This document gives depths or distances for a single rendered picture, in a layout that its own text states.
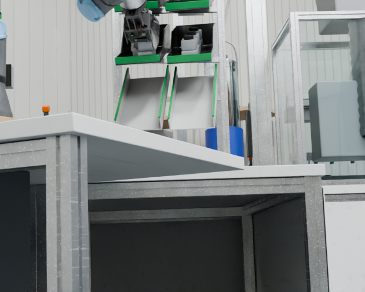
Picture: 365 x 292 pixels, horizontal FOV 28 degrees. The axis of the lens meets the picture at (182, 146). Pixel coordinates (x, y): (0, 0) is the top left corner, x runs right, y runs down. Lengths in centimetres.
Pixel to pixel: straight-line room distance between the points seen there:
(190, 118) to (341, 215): 83
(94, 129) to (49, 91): 603
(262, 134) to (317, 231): 140
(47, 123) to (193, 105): 110
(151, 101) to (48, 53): 511
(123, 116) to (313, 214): 62
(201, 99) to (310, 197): 48
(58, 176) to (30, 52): 592
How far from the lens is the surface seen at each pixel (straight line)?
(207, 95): 220
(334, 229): 269
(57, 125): 110
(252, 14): 340
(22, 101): 680
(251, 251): 326
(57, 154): 112
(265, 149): 327
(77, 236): 110
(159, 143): 131
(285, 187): 192
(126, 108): 216
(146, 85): 225
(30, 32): 707
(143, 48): 213
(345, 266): 270
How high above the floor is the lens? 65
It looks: 8 degrees up
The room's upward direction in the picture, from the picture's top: 2 degrees counter-clockwise
